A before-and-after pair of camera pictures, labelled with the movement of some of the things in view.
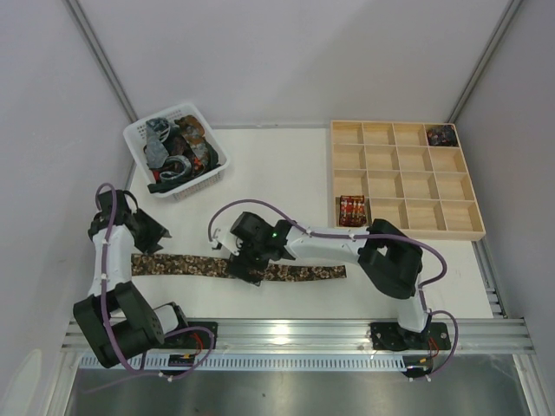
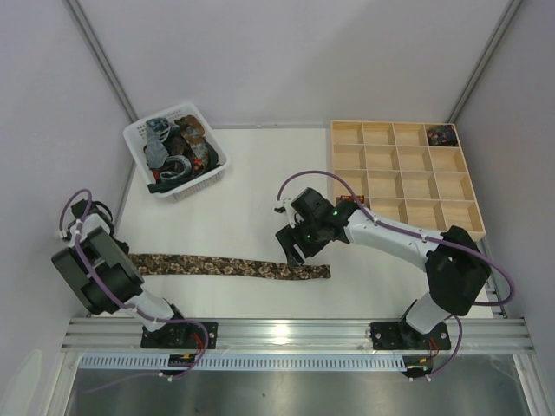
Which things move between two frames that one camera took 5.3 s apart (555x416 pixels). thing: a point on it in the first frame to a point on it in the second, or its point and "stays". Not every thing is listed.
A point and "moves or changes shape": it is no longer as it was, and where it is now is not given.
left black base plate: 192,339 stays
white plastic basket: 135,139 stays
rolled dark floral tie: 442,136 stays
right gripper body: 242,265 to 293,242
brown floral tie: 186,267 moves or changes shape
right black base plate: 389,336 stays
